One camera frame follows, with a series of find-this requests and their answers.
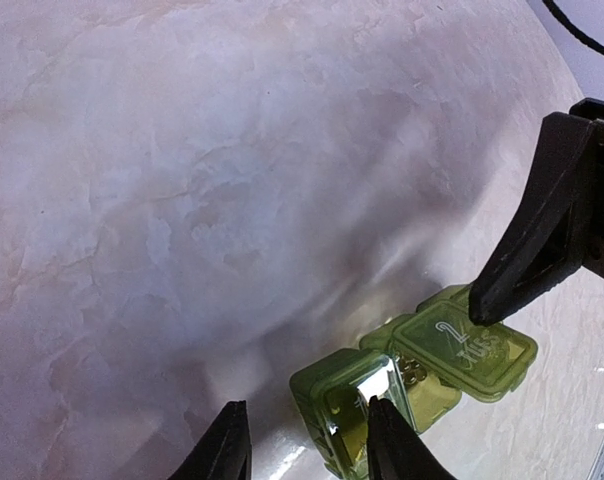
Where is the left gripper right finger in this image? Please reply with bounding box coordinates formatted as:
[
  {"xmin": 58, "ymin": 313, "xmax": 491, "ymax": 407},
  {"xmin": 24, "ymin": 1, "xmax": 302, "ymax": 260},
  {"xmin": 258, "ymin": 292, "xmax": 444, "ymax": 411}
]
[{"xmin": 366, "ymin": 397, "xmax": 455, "ymax": 480}]

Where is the right camera cable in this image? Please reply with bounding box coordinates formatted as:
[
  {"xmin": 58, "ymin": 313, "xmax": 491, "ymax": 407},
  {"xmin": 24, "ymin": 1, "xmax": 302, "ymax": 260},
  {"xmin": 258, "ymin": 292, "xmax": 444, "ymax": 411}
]
[{"xmin": 541, "ymin": 0, "xmax": 604, "ymax": 66}]

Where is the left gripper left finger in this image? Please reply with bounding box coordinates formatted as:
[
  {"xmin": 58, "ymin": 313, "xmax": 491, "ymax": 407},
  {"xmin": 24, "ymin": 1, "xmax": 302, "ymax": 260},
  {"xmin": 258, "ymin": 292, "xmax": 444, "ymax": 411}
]
[{"xmin": 168, "ymin": 401, "xmax": 252, "ymax": 480}]

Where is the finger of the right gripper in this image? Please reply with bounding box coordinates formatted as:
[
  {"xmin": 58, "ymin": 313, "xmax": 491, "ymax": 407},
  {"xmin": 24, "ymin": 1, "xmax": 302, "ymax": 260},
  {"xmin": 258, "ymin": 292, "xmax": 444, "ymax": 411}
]
[{"xmin": 469, "ymin": 112, "xmax": 595, "ymax": 325}]

